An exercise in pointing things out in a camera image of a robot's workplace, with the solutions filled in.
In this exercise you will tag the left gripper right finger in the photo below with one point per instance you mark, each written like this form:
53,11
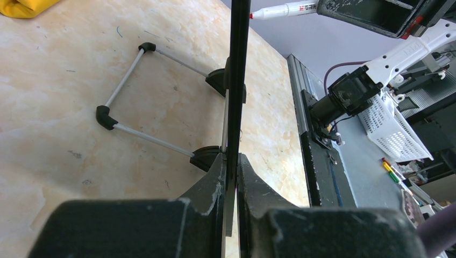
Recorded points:
271,226

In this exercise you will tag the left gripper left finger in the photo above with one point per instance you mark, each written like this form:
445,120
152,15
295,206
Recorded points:
189,226

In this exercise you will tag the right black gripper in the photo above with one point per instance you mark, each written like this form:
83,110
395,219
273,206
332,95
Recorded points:
394,19

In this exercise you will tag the red capped white marker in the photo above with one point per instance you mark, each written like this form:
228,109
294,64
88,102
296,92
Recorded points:
286,10

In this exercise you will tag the black framed whiteboard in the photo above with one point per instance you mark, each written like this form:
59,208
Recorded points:
235,76

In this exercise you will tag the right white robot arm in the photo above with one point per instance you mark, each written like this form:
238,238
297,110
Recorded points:
350,93

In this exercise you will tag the white plastic basket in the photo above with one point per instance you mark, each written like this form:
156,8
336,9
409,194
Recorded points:
388,129

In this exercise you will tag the brown marker on desk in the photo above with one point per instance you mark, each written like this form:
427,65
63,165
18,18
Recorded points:
385,161

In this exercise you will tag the green marker on desk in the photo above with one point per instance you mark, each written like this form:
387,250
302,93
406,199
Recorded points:
394,177

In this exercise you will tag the checkered oval pad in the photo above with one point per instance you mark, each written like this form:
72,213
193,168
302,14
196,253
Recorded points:
411,209

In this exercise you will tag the folded yellow shirt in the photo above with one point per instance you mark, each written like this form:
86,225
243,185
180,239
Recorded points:
25,8

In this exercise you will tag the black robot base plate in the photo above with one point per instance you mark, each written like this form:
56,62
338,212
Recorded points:
327,180

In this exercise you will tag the right aluminium frame rail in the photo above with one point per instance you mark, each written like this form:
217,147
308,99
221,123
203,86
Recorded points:
299,82

